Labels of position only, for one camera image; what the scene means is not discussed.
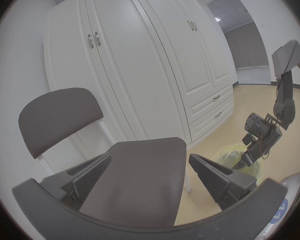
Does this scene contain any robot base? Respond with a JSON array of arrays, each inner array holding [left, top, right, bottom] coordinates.
[[261, 169, 300, 240]]

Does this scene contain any white wardrobe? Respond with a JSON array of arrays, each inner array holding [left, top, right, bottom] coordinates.
[[43, 0, 235, 147]]

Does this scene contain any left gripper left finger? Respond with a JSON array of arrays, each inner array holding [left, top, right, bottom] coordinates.
[[41, 151, 113, 207]]

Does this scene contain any pale grey trash bin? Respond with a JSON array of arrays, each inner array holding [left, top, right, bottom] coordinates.
[[216, 149, 263, 186]]

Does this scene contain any yellow plastic bag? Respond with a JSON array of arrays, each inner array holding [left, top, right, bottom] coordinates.
[[213, 143, 263, 186]]

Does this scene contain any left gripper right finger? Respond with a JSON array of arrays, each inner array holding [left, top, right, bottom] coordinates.
[[188, 153, 257, 211]]

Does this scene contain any grey curtain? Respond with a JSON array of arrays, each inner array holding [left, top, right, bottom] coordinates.
[[224, 21, 270, 70]]

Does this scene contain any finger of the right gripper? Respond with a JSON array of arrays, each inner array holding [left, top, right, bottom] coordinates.
[[231, 160, 247, 170]]

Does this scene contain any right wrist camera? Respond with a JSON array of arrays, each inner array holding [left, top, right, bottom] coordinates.
[[241, 133, 256, 146]]

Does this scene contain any dark grey white-framed chair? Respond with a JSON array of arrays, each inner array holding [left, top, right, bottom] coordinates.
[[18, 87, 193, 227]]

